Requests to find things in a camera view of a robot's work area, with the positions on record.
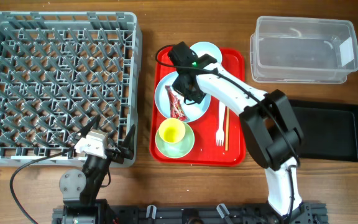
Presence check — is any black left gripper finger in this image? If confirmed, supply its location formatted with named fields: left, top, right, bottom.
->
left=118, top=124, right=135, bottom=160
left=75, top=115, right=101, bottom=139

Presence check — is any small light blue bowl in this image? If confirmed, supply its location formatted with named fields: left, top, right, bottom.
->
left=190, top=42, right=223, bottom=63

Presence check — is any yellow plastic cup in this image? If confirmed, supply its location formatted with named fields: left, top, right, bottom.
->
left=158, top=118, right=186, bottom=144

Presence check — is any green bowl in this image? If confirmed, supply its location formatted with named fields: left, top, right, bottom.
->
left=155, top=123, right=195, bottom=159

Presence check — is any large light blue plate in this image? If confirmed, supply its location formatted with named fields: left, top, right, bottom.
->
left=155, top=72, right=211, bottom=123

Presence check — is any red snack wrapper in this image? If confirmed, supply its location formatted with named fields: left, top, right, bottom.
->
left=165, top=85, right=188, bottom=121

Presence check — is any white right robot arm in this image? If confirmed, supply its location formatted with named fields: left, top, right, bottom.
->
left=168, top=42, right=304, bottom=222

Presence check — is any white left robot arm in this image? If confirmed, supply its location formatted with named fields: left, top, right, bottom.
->
left=59, top=115, right=136, bottom=207

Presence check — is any grey plastic dishwasher rack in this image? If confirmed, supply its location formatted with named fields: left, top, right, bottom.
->
left=0, top=12, right=142, bottom=167

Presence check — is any wooden chopstick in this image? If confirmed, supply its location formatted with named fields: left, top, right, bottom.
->
left=224, top=107, right=230, bottom=151

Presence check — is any white plastic fork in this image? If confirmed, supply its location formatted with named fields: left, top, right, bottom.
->
left=216, top=101, right=226, bottom=146

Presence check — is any red plastic tray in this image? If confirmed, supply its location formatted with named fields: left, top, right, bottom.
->
left=149, top=46, right=247, bottom=167

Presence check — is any clear plastic bin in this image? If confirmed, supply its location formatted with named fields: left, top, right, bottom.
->
left=250, top=16, right=358, bottom=84

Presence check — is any black plastic tray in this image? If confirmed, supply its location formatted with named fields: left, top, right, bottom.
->
left=290, top=100, right=358, bottom=162

